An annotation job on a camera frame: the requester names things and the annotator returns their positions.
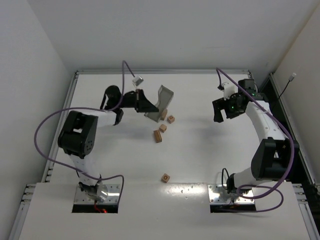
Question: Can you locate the metal base plate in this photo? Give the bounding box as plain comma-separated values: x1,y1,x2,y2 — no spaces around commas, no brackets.
73,184,121,205
207,184,255,207

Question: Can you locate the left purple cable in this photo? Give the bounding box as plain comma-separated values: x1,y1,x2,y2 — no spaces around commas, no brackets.
34,60,136,186

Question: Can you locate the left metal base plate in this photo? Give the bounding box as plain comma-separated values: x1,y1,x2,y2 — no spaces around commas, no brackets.
73,184,121,205

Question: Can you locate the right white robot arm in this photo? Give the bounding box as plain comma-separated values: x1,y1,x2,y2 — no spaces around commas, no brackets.
212,79,300,194

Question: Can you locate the long wood block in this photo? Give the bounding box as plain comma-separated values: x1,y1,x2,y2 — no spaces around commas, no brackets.
153,129,162,143

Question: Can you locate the wood cube red letter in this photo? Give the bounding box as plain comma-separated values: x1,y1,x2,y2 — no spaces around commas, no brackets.
167,115,175,124

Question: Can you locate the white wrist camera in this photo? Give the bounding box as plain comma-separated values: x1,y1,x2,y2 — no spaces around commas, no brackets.
132,75,144,88
218,82,236,101

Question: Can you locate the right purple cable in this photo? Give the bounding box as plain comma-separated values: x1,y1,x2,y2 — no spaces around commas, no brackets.
215,67,295,213

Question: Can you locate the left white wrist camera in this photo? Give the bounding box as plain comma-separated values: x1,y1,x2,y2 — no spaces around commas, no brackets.
132,75,144,88

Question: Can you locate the aluminium table frame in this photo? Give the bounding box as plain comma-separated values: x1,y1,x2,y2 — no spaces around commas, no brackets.
19,70,320,240

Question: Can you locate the wood cube letter O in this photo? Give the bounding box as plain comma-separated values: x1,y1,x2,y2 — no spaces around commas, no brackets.
161,173,170,183

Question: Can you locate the grey plastic tray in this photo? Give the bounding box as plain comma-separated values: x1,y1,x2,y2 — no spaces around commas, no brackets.
144,85,174,123

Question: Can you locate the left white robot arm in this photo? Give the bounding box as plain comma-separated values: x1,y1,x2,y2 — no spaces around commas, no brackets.
57,85,159,200

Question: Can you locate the plain wood cube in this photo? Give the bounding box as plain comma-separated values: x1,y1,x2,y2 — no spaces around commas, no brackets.
159,124,167,133

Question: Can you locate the black wall cable with plug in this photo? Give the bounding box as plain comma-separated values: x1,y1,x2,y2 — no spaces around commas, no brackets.
270,72,297,111

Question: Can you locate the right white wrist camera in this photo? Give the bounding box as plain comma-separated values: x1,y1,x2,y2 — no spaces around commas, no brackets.
218,82,236,101

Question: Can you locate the purple cable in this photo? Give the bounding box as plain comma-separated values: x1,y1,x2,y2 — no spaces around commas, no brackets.
34,60,136,186
215,67,295,213

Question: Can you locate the wood cube letter D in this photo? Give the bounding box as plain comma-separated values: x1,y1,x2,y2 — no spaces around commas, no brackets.
160,109,168,121

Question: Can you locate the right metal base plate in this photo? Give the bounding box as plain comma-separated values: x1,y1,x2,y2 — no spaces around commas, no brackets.
207,184,255,207

